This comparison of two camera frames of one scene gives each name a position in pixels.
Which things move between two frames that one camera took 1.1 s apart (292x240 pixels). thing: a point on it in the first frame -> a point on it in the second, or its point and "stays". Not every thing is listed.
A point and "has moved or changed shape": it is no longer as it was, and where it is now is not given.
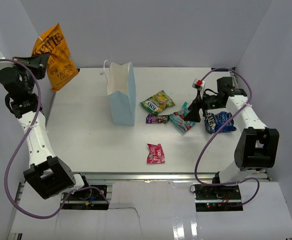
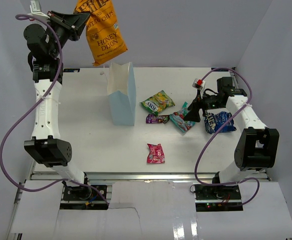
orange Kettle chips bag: [61, 67] has moved or changed shape
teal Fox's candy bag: [177, 118] stays
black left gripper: [39, 61] -> [72, 23]
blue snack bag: [213, 122] stays
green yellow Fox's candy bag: [156, 102] stays
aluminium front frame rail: [148, 177] stays
